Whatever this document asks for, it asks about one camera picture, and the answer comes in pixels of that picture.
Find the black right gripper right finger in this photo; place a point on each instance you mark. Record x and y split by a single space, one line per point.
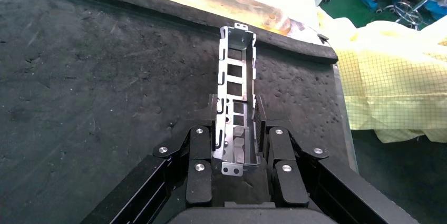
290 180

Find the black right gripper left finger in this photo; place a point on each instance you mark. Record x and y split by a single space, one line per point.
199 180

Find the silver metal bracket part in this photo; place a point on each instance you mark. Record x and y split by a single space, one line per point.
241 41

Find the yellow mesh cloth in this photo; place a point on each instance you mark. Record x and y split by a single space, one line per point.
391 86

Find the black foam mat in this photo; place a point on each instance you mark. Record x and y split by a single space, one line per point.
87 93

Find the chrome office chair base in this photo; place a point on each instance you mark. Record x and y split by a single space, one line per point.
401 5

